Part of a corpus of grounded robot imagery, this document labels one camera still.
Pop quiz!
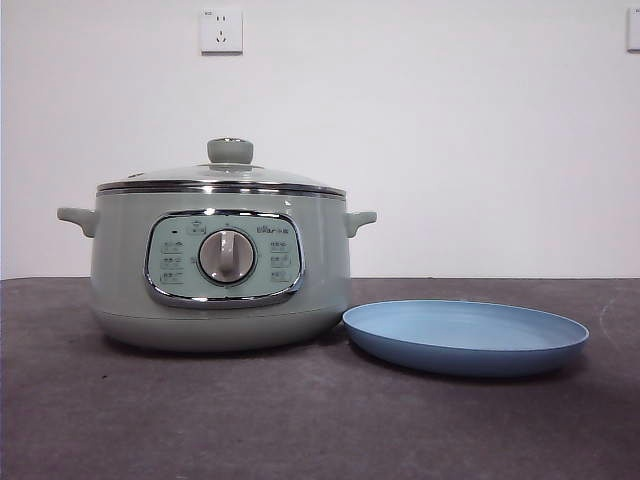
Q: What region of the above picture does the glass lid with green knob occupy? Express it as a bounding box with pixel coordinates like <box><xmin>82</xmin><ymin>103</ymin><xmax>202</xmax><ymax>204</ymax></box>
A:
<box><xmin>96</xmin><ymin>138</ymin><xmax>347</xmax><ymax>197</ymax></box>

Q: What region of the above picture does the blue round plate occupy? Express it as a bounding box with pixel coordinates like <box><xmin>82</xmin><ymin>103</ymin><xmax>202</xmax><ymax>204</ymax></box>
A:
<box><xmin>342</xmin><ymin>299</ymin><xmax>591</xmax><ymax>378</ymax></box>

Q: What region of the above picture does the pale green electric steamer pot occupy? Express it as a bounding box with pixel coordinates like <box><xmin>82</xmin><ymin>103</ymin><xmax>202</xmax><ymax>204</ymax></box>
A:
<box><xmin>56</xmin><ymin>192</ymin><xmax>378</xmax><ymax>353</ymax></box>

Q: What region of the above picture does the white wall socket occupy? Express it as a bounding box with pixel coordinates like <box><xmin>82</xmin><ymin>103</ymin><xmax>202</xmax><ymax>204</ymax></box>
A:
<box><xmin>201</xmin><ymin>8</ymin><xmax>245</xmax><ymax>55</ymax></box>

